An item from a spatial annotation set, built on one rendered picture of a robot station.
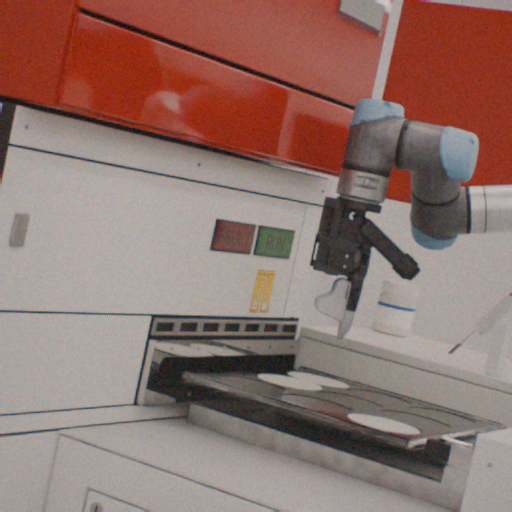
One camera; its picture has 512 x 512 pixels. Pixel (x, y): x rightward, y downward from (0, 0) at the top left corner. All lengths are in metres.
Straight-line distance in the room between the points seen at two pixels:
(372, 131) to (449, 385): 0.44
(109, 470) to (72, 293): 0.23
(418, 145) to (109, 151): 0.49
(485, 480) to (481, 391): 0.59
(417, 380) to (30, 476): 0.71
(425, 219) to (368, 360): 0.29
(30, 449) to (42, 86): 0.47
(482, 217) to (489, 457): 0.60
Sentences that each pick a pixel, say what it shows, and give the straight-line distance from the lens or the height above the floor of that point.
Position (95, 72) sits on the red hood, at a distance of 1.56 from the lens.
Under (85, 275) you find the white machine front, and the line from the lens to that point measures 1.69.
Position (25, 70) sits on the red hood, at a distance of 1.54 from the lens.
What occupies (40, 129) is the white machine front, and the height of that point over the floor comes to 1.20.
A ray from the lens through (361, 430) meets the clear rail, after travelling 1.74.
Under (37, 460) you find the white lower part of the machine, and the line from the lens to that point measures 1.72.
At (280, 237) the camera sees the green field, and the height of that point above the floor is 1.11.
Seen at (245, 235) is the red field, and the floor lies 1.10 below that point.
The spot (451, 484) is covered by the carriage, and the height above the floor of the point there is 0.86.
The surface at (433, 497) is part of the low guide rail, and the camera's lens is 1.77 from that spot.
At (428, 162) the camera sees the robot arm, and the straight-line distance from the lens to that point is 1.93.
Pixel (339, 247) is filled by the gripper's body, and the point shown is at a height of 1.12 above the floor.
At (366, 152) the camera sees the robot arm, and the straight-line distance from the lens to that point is 1.95.
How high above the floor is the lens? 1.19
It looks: 3 degrees down
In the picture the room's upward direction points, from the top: 12 degrees clockwise
